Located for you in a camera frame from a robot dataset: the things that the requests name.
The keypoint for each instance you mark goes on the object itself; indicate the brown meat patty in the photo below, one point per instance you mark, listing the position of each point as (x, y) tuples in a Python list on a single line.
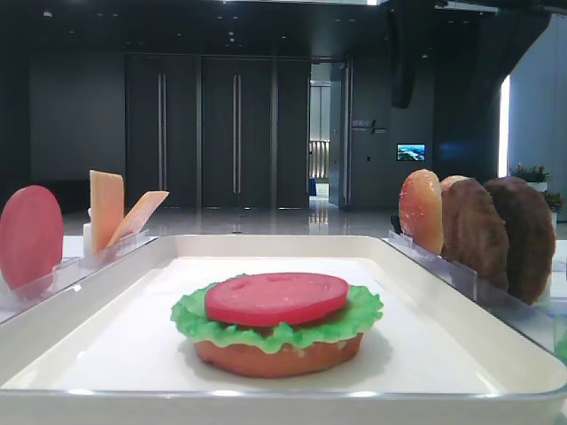
[(474, 233), (527, 220)]

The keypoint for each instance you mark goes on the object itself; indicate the black hanging speaker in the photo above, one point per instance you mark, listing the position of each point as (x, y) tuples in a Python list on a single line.
[(401, 36)]

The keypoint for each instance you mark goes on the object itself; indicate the red tomato slice on tray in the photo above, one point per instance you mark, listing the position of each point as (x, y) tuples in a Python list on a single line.
[(265, 300)]

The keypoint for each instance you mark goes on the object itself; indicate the sesame bun of pair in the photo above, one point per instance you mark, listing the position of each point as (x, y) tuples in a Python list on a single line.
[(446, 183), (420, 210)]

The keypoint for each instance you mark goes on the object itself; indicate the bottom bun on tray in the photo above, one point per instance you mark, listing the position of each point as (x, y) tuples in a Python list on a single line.
[(250, 361)]

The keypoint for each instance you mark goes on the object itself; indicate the white rectangular tray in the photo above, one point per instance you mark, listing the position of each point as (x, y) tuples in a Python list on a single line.
[(104, 350)]

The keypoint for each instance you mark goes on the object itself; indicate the orange cheese slice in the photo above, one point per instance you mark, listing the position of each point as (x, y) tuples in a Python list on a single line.
[(106, 207), (138, 215)]

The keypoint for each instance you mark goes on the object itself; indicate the dark double door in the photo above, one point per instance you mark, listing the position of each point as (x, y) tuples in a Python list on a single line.
[(218, 132)]

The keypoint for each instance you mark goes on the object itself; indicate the clear left long rail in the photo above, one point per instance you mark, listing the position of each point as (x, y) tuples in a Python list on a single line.
[(65, 275)]

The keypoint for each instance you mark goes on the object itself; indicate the left orange cheese slice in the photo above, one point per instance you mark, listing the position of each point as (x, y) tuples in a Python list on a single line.
[(106, 207)]

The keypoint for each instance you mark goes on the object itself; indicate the clear right long rail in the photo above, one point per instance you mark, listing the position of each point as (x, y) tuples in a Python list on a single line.
[(540, 321)]

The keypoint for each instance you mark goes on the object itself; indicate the standing red tomato slice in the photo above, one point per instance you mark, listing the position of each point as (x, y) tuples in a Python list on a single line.
[(32, 233)]

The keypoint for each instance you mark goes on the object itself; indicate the clear long rail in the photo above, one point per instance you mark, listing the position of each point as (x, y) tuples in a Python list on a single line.
[(65, 275), (540, 321)]

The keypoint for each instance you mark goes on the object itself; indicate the potted green plant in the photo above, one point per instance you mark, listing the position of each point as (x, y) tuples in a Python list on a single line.
[(539, 178)]

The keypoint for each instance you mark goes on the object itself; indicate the small wall display screen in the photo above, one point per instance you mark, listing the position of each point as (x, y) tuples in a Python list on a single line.
[(412, 152)]

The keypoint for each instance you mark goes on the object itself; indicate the right orange cheese slice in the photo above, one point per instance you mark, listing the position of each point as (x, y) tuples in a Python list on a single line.
[(138, 215)]

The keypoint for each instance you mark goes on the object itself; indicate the green lettuce leaf on tray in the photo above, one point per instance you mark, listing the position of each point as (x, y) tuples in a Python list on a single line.
[(363, 309)]

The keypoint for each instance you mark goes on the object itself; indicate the sesame bun left of pair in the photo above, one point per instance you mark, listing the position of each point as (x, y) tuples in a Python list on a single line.
[(420, 210)]

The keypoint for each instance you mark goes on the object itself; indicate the sesame bun right of pair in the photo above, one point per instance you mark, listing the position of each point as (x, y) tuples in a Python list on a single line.
[(446, 183)]

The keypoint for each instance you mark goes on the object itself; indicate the standing green lettuce leaf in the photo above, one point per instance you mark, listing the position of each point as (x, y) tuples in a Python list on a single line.
[(561, 346)]

